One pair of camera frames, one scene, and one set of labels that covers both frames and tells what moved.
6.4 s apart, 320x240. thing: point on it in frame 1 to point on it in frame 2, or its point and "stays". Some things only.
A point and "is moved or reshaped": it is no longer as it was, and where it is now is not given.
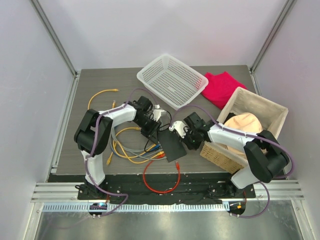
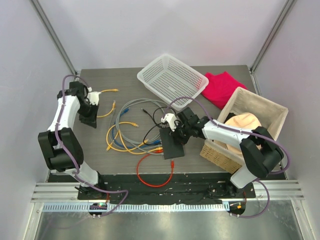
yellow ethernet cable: [114, 102] stays
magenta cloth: [221, 88] stays
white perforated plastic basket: [172, 81] stays
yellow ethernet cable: [128, 158] is moved or reshaped
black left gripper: [151, 132] to [91, 121]
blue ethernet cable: [154, 148] to [114, 124]
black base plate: [157, 187] stays
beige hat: [243, 121] stays
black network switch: [171, 144] stays
